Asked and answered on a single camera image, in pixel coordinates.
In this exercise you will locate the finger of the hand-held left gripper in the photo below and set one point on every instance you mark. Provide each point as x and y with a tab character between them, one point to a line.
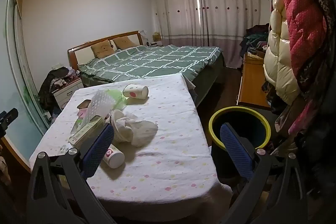
10	115

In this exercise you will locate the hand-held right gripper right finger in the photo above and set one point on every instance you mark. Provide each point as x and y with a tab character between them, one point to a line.
236	150

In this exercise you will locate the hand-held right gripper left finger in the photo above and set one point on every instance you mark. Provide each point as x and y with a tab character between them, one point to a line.
97	150

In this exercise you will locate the white cup with red label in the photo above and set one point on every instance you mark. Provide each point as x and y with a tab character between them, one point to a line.
113	155

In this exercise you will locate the long white green box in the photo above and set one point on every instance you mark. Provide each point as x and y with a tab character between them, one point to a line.
86	130

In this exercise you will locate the white paper bowl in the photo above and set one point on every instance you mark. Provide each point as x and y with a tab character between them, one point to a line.
118	138

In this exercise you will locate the dark bin with yellow rim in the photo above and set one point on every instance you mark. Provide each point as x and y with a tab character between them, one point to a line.
244	119

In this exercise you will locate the white perforated plastic tray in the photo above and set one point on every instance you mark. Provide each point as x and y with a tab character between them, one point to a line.
98	106

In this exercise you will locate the pink drink carton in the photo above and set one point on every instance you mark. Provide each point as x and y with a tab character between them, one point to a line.
83	104

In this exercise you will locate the white tissue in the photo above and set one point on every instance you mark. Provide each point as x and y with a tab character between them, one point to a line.
143	132

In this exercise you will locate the pale green plastic bag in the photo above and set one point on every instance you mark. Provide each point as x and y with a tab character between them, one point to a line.
119	98

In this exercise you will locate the paper cup with pink dots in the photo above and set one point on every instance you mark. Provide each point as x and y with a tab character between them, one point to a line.
135	91

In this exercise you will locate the sliding wardrobe door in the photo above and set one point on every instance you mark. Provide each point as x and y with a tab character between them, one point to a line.
15	69

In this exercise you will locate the white nightstand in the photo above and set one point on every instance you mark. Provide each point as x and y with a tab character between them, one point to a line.
67	94

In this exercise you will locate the wooden cabinet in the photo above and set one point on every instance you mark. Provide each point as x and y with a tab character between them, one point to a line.
252	87

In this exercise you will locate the white dotted table cloth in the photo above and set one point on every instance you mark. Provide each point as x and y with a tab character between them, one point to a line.
162	134

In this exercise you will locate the small pile of pink clothes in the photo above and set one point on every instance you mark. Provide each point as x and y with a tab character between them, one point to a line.
69	78

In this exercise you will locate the pink hanging garment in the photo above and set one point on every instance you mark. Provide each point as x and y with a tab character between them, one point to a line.
299	116

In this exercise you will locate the black hanging coat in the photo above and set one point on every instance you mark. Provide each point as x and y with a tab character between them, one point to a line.
324	134

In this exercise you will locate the wooden bed headboard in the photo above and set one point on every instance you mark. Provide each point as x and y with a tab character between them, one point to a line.
78	49

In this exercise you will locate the tan pillow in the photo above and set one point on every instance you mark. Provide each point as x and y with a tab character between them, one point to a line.
124	42
103	49

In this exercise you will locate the green plaid duvet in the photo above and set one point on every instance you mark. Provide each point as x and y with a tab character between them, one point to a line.
157	58

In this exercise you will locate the pile of dark clothes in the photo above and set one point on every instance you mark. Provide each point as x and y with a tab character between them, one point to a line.
253	40

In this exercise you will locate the small cardboard box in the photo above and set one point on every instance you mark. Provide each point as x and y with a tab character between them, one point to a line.
157	37

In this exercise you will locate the pink white curtains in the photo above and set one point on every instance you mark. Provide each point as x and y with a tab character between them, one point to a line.
223	16

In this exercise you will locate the red quilted jacket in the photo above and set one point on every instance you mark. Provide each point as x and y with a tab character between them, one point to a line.
302	16

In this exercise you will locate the wall socket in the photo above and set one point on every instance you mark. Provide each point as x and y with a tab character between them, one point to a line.
56	66

